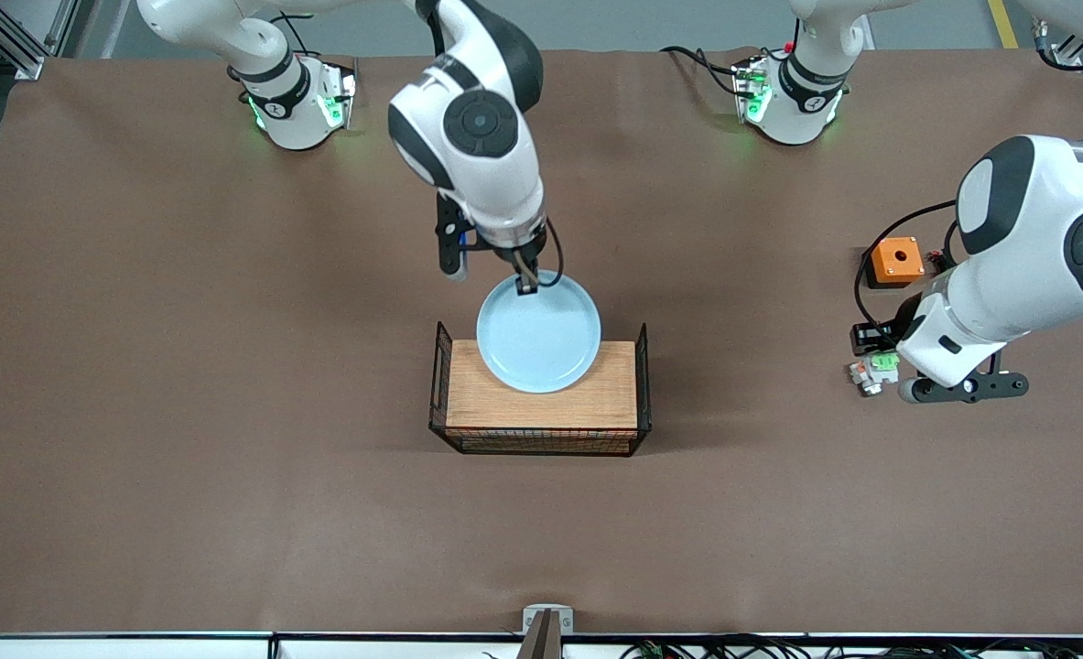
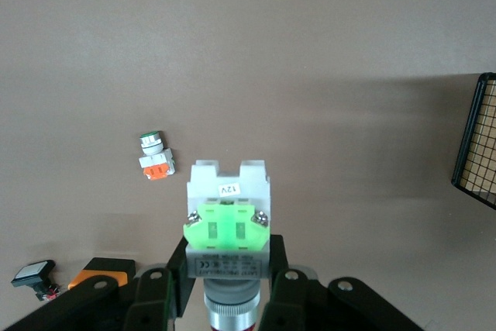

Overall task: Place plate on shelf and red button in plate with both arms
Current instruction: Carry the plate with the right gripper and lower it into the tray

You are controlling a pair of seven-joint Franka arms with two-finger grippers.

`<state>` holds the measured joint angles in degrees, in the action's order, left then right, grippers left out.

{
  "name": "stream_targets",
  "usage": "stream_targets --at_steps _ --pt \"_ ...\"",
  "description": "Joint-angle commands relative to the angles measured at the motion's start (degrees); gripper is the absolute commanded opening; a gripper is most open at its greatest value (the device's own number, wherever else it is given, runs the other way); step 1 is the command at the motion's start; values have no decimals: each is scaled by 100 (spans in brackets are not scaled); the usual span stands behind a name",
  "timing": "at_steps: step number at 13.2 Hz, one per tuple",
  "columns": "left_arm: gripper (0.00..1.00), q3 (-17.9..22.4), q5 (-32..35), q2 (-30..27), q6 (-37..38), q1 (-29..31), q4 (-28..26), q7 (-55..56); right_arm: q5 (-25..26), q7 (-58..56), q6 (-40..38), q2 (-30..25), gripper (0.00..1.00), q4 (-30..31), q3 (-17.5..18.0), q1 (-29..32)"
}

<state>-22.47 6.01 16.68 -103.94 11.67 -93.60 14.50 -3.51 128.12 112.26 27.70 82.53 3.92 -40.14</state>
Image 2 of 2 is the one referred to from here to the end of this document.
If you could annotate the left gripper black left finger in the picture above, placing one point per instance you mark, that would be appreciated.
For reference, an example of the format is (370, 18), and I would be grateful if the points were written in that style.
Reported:
(151, 300)

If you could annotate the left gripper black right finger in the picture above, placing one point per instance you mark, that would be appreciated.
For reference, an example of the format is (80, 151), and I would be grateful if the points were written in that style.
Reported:
(288, 300)

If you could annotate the black square white-capped pushbutton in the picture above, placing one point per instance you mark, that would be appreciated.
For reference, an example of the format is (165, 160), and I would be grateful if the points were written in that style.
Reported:
(33, 273)

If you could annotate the red pushbutton green contact block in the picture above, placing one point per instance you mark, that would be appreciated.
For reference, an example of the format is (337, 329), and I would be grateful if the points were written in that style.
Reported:
(228, 211)

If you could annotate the green pushbutton orange contact block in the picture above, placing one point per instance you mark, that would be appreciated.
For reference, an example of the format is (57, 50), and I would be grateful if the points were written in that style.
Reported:
(155, 160)

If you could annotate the orange button box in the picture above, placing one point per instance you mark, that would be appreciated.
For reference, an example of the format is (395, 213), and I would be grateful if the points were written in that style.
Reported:
(104, 269)

